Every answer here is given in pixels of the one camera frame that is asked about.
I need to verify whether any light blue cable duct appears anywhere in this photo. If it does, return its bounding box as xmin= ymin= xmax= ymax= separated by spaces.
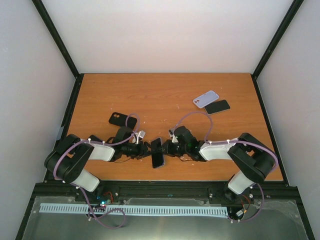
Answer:
xmin=39 ymin=203 xmax=228 ymax=218

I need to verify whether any black table rail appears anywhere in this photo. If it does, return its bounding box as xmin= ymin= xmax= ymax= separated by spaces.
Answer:
xmin=250 ymin=74 xmax=290 ymax=187
xmin=43 ymin=74 xmax=84 ymax=183

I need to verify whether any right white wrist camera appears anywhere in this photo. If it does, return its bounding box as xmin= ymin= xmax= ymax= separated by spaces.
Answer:
xmin=168 ymin=129 xmax=178 ymax=143

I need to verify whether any black phone case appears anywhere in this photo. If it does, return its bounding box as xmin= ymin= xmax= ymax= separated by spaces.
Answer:
xmin=108 ymin=112 xmax=138 ymax=130

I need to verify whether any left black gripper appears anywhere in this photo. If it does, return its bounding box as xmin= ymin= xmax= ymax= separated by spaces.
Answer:
xmin=122 ymin=140 xmax=157 ymax=160

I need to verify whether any right black table rail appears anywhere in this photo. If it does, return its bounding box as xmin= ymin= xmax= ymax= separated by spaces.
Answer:
xmin=250 ymin=74 xmax=290 ymax=187

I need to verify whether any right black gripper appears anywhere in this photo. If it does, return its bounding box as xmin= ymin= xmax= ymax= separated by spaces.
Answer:
xmin=158 ymin=139 xmax=189 ymax=158

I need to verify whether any right controller wiring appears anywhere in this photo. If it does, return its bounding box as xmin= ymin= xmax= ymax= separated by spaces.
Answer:
xmin=234 ymin=194 xmax=253 ymax=218

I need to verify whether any white phone black screen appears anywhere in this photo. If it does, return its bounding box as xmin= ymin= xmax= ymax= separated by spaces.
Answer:
xmin=204 ymin=99 xmax=231 ymax=115

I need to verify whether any lavender phone case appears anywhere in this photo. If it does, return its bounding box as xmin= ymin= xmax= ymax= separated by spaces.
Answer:
xmin=192 ymin=90 xmax=220 ymax=109

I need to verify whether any left controller board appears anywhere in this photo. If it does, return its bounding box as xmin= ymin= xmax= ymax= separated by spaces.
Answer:
xmin=96 ymin=191 xmax=114 ymax=207

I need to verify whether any dark blue phone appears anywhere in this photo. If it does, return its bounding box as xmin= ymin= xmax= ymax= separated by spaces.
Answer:
xmin=88 ymin=134 xmax=102 ymax=143

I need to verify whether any left black frame post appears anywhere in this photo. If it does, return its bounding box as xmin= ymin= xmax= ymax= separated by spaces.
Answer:
xmin=32 ymin=0 xmax=80 ymax=79

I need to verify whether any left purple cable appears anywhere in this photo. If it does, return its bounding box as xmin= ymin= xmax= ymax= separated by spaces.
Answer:
xmin=53 ymin=112 xmax=140 ymax=183

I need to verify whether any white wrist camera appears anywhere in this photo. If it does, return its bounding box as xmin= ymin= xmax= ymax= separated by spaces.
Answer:
xmin=132 ymin=130 xmax=146 ymax=145
xmin=168 ymin=129 xmax=178 ymax=143

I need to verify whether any clear magsafe phone case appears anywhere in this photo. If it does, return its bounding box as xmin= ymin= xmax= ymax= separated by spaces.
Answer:
xmin=150 ymin=137 xmax=166 ymax=170

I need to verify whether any blue smartphone black screen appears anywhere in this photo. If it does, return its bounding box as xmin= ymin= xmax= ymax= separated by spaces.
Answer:
xmin=150 ymin=137 xmax=165 ymax=169

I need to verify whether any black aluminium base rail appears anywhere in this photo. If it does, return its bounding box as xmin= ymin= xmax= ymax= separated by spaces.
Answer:
xmin=32 ymin=180 xmax=301 ymax=208

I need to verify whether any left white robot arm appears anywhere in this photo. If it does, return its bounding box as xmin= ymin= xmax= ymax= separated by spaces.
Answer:
xmin=44 ymin=126 xmax=152 ymax=202

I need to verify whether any right black frame post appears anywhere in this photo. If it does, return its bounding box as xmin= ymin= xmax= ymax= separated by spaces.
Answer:
xmin=251 ymin=0 xmax=304 ymax=81

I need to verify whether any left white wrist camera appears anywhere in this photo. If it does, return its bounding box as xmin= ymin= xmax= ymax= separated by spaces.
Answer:
xmin=132 ymin=130 xmax=146 ymax=145

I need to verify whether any left black table rail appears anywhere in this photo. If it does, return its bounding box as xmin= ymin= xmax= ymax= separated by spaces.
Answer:
xmin=43 ymin=74 xmax=84 ymax=183

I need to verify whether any black frame post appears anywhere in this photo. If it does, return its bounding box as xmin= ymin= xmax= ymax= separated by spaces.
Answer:
xmin=251 ymin=0 xmax=304 ymax=81
xmin=32 ymin=0 xmax=80 ymax=79

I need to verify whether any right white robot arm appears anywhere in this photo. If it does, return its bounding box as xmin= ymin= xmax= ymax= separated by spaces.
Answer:
xmin=153 ymin=126 xmax=279 ymax=196

